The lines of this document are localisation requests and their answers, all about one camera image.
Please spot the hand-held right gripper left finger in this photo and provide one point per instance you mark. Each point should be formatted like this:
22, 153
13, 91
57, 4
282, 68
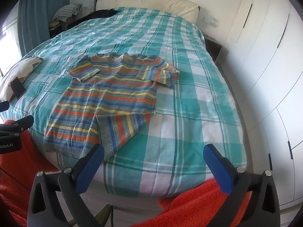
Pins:
91, 167

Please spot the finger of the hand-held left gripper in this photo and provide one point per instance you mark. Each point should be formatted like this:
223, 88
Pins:
3, 106
23, 122

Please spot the white wardrobe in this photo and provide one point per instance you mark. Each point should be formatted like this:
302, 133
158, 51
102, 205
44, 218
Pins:
267, 63

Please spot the teal plaid bedspread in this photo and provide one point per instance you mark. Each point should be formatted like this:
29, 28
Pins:
189, 113

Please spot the white printed pillow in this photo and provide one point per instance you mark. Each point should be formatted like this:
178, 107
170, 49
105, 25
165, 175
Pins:
23, 68

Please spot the window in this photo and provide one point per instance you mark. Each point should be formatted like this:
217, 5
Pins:
7, 40

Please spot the dark nightstand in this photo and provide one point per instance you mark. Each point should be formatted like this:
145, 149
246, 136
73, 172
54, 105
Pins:
213, 47

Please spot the smartphone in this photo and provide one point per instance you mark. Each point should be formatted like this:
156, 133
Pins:
17, 87

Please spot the teal curtain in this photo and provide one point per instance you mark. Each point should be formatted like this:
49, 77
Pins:
35, 16

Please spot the pile of clothes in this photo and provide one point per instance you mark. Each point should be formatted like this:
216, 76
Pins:
66, 10

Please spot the cream padded headboard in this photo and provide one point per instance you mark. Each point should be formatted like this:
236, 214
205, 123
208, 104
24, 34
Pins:
153, 2

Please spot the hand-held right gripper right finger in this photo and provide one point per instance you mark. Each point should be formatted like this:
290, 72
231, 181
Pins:
219, 167

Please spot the striped knit sweater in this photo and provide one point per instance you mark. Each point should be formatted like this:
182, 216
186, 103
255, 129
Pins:
106, 94

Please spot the black cloth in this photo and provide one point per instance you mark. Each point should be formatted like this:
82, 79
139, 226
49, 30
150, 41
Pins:
104, 13

